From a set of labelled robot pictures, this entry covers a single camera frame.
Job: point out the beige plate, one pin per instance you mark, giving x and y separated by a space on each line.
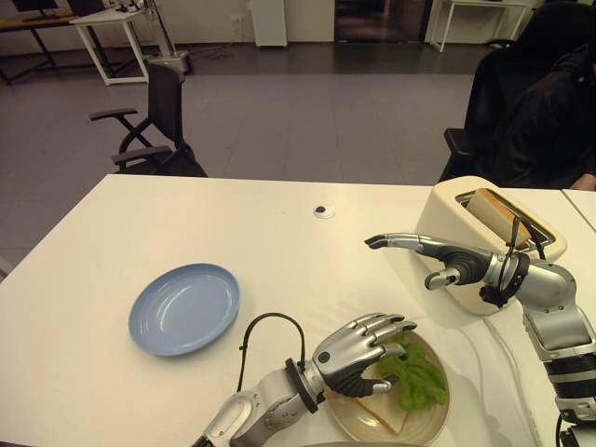
354 419

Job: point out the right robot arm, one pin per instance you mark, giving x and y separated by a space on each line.
554 326

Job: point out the cream toaster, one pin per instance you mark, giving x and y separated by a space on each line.
447 214

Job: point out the green lettuce leaf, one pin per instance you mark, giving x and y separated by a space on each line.
421 377

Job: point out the blue plate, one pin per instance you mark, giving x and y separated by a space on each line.
184 309

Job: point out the white cabinet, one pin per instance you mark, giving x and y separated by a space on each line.
271 21

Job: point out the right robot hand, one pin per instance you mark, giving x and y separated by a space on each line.
458 263

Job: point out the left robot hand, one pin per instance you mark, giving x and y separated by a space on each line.
344 358

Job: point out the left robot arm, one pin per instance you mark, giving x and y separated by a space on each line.
261 405

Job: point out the person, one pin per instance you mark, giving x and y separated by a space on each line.
554 125

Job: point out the bread slice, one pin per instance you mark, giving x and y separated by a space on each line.
386 414
493 212

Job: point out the black office chair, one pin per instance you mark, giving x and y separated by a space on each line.
493 84
163 107

